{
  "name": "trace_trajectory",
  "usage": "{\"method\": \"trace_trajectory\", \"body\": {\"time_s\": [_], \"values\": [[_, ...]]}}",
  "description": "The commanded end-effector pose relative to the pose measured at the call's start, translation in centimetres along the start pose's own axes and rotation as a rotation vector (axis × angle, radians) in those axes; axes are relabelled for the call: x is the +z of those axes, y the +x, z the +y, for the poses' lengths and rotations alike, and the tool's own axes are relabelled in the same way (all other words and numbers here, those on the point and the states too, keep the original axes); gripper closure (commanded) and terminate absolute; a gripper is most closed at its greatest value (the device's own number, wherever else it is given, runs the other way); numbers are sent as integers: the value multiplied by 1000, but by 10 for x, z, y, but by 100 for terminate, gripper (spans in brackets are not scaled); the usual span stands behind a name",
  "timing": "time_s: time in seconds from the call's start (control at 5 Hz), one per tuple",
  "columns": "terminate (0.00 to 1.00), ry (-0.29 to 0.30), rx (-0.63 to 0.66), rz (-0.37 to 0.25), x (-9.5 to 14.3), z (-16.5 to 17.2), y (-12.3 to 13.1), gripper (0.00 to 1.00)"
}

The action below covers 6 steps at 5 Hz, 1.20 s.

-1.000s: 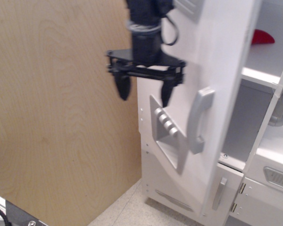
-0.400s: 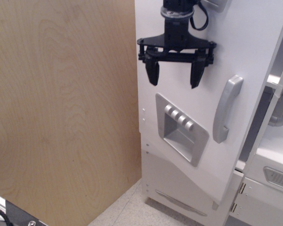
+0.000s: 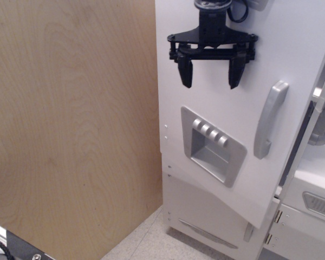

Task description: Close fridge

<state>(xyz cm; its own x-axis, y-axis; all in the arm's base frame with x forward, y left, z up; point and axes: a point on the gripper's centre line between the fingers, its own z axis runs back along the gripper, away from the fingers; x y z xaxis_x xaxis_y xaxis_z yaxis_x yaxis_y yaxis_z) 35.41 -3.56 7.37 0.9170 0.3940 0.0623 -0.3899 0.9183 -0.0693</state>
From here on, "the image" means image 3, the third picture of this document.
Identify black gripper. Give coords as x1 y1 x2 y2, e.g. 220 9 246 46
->
167 11 258 89

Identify white fridge door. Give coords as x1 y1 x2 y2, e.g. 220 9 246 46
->
155 1 325 228

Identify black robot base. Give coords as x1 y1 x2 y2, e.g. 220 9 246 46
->
0 226 54 260

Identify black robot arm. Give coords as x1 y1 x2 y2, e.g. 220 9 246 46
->
167 1 258 89

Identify white toy fridge cabinet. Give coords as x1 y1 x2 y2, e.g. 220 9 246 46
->
155 1 325 259

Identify grey dispenser housing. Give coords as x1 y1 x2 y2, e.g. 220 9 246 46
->
181 107 247 188

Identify white lower freezer door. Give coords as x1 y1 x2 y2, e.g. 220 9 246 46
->
162 170 279 259

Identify plywood board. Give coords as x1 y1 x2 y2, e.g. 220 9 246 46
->
0 1 162 259

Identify brass oven hinge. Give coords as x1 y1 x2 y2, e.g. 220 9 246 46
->
274 210 282 223

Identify grey oven vent panel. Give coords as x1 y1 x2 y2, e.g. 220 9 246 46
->
302 192 325 216

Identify white toy oven unit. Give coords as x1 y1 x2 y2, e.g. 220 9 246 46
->
259 145 325 259

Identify grey fridge door handle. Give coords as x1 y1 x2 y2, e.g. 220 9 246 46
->
253 81 289 159

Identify grey lower door handle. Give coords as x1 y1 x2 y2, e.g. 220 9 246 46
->
243 223 254 242

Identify black braided cable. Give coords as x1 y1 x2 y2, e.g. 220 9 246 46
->
0 235 14 260

